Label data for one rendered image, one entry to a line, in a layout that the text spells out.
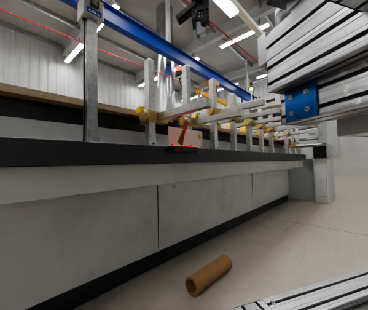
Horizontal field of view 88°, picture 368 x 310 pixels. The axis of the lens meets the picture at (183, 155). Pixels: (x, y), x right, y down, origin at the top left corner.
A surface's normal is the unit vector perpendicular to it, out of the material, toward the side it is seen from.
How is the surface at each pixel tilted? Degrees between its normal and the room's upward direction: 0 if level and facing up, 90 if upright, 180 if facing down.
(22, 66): 90
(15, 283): 90
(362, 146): 90
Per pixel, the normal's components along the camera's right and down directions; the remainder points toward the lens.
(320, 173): -0.70, -0.01
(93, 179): 0.71, -0.04
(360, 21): -0.95, 0.01
